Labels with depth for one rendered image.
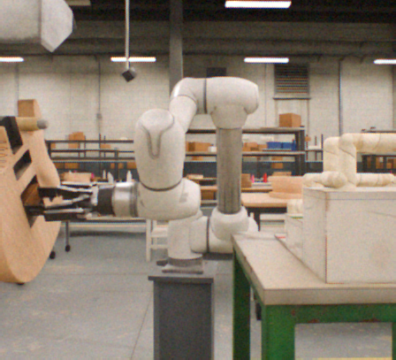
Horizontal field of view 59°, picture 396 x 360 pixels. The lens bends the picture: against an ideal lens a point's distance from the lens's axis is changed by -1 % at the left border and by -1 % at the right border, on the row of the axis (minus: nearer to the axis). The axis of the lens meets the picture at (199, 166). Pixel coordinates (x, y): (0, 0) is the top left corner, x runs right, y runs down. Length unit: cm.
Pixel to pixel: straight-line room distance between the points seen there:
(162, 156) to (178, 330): 100
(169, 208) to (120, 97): 1153
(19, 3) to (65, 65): 1225
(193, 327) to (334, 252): 99
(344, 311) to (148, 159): 48
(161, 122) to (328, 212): 37
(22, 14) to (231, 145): 84
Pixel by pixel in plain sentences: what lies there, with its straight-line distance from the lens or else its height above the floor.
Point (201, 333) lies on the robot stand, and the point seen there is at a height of 46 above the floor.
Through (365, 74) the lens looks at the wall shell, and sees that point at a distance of 1363.
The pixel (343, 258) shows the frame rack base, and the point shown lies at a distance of 72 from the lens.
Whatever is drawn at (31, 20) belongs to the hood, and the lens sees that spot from 80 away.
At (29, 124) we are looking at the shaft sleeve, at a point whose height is 125.
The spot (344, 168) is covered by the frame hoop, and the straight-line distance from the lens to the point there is 72.
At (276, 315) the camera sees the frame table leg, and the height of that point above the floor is 88.
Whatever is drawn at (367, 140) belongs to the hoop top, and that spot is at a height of 120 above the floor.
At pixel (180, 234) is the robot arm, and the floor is 86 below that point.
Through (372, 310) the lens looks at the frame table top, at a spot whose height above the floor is 88.
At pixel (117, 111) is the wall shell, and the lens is 1226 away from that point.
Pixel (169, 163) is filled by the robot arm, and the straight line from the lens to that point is 75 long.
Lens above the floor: 114
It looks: 1 degrees up
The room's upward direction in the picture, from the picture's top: straight up
